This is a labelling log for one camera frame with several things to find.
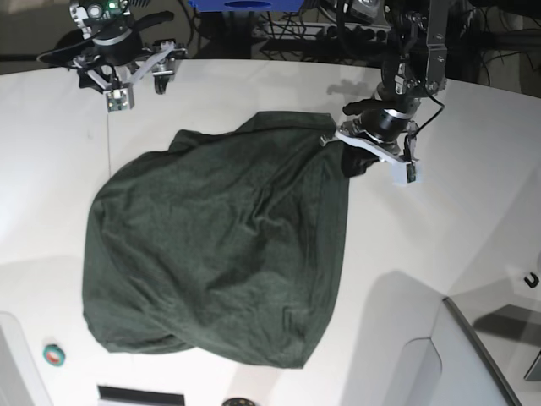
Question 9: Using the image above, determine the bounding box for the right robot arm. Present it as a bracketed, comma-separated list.
[36, 1, 187, 103]

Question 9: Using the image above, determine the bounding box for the small black round object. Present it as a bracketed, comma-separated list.
[222, 398, 256, 406]

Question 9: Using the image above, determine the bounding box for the black U-shaped hook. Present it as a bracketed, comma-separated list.
[523, 272, 540, 288]

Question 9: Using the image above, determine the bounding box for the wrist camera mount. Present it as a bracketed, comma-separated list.
[104, 84, 134, 113]
[391, 161, 423, 186]

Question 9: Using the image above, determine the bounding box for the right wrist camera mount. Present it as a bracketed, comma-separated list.
[104, 84, 134, 113]

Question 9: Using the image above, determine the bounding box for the grey power strip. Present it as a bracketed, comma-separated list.
[252, 21, 391, 42]

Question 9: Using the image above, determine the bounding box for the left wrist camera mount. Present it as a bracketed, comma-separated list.
[391, 161, 423, 186]

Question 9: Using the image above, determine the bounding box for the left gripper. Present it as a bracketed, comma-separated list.
[320, 96, 421, 162]

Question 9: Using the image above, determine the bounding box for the dark green t-shirt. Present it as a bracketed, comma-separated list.
[81, 111, 381, 370]

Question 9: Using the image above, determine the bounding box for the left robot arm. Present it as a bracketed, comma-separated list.
[336, 1, 449, 163]

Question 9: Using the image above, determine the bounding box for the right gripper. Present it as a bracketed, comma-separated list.
[36, 11, 187, 95]

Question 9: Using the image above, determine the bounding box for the green red tape roll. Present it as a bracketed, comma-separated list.
[43, 344, 66, 367]

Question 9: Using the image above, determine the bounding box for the blue plastic bin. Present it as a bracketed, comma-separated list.
[189, 0, 304, 12]

